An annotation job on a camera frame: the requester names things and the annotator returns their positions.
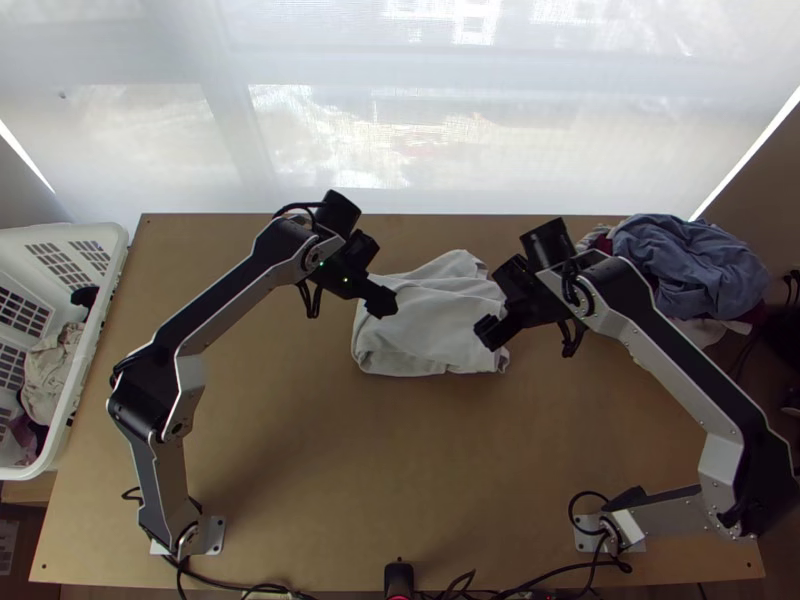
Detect white t-shirt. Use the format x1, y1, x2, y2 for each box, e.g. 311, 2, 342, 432
349, 248, 513, 378

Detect white laundry basket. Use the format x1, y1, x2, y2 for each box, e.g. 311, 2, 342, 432
0, 221, 131, 481

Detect heap of pale clothes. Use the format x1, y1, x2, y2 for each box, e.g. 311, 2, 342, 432
12, 286, 99, 467

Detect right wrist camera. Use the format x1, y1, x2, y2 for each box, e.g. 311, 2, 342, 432
492, 253, 534, 298

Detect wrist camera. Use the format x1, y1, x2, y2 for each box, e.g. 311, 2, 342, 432
344, 229, 381, 276
492, 253, 534, 298

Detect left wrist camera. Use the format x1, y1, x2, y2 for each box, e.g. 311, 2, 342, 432
344, 229, 381, 276

